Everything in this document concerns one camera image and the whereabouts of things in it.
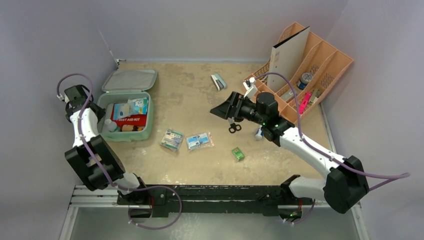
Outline brown bottle orange cap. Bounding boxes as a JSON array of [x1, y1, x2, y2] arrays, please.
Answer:
[[120, 124, 145, 132]]

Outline blue white wipes packet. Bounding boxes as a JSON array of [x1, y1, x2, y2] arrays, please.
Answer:
[[113, 97, 149, 120]]

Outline red first aid pouch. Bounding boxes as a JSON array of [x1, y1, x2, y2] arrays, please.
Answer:
[[110, 103, 147, 127]]

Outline green white mask packet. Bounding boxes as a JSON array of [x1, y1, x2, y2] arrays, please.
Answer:
[[160, 128, 184, 152]]

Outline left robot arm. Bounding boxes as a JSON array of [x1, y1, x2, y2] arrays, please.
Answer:
[[64, 84, 149, 205]]

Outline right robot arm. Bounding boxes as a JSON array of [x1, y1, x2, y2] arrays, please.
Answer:
[[209, 91, 371, 214]]

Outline green small medicine box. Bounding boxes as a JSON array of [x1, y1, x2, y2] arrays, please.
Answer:
[[231, 147, 245, 162]]

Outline blue white stapler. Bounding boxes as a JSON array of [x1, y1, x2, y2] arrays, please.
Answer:
[[210, 73, 227, 91]]

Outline white blue bandage roll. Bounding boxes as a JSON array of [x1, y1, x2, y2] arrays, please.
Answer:
[[255, 127, 263, 140]]

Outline clear zip bag of pads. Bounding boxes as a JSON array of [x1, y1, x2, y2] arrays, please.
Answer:
[[185, 131, 215, 151]]

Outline grey box in organizer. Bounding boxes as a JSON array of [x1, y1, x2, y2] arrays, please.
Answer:
[[281, 90, 294, 102]]

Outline mint green storage case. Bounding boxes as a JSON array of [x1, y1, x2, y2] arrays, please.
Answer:
[[97, 69, 158, 142]]

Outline pink marker in organizer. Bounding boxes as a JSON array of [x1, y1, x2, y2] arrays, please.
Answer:
[[298, 92, 312, 115]]

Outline white folder in organizer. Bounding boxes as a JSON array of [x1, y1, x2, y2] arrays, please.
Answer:
[[268, 26, 310, 80]]

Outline black handled medical scissors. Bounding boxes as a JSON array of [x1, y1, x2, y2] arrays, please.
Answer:
[[228, 118, 242, 134]]

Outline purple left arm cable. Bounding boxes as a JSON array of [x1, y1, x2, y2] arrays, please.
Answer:
[[56, 73, 183, 231]]

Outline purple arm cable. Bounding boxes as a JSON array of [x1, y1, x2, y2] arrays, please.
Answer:
[[255, 72, 411, 226], [56, 73, 183, 231]]

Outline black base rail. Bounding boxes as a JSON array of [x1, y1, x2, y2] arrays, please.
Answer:
[[117, 184, 313, 219]]

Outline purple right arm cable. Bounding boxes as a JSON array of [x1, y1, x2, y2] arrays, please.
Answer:
[[255, 72, 411, 226]]

